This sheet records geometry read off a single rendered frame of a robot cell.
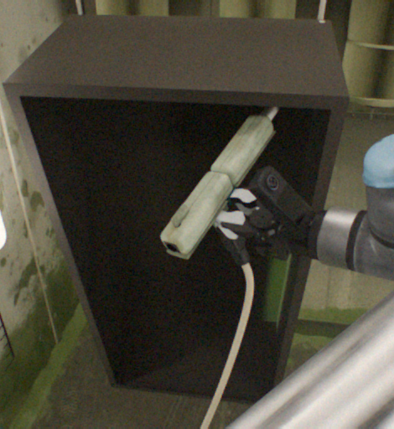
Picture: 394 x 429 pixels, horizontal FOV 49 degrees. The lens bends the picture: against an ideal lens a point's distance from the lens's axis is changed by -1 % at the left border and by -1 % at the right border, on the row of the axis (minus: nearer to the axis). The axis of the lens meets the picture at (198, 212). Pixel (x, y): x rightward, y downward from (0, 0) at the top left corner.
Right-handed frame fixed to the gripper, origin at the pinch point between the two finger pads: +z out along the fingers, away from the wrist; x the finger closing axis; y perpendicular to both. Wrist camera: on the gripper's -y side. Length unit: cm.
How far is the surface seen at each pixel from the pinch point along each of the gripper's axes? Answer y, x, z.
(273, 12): 24, 118, 50
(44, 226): 64, 14, 130
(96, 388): 126, -29, 101
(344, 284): 152, 77, 22
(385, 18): 38, 132, 11
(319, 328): 166, 55, 29
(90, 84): -21.4, 4.1, 20.2
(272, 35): -9.6, 37.8, 3.9
